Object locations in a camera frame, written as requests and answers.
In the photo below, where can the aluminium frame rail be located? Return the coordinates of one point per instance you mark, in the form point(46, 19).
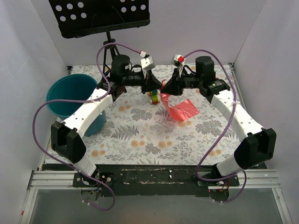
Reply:
point(256, 179)

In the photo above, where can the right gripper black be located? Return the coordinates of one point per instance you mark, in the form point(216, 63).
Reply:
point(177, 82)

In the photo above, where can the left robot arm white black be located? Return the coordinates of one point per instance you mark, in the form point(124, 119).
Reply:
point(66, 137)

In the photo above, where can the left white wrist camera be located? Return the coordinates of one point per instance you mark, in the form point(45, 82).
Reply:
point(147, 62)

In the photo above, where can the colourful toy brick car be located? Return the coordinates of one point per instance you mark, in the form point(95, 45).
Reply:
point(154, 97)

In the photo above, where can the teal plastic trash bin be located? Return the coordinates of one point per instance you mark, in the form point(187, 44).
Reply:
point(70, 98)

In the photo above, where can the black music stand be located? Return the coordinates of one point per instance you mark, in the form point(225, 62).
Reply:
point(80, 18)

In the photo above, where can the red plastic trash bag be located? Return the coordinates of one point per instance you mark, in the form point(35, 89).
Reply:
point(180, 112)

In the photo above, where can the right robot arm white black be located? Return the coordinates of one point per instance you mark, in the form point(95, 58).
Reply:
point(256, 143)

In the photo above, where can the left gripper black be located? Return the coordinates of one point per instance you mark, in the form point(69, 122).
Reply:
point(145, 80)

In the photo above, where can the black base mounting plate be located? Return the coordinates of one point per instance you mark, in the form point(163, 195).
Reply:
point(154, 180)

